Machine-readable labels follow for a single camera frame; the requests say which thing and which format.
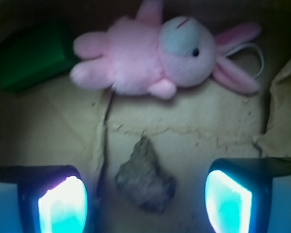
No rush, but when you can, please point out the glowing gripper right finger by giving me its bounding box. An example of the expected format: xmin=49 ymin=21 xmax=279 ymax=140
xmin=205 ymin=157 xmax=291 ymax=233

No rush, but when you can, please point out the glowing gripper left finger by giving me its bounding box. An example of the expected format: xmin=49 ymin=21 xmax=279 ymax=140
xmin=0 ymin=165 xmax=88 ymax=233

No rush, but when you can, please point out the brown grey rock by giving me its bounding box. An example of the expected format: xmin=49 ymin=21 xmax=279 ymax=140
xmin=114 ymin=136 xmax=177 ymax=214

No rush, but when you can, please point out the green rectangular block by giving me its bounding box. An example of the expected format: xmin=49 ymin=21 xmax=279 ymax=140
xmin=0 ymin=21 xmax=78 ymax=92

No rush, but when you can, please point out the pink plush bunny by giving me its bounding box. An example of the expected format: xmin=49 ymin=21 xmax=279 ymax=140
xmin=70 ymin=0 xmax=261 ymax=100

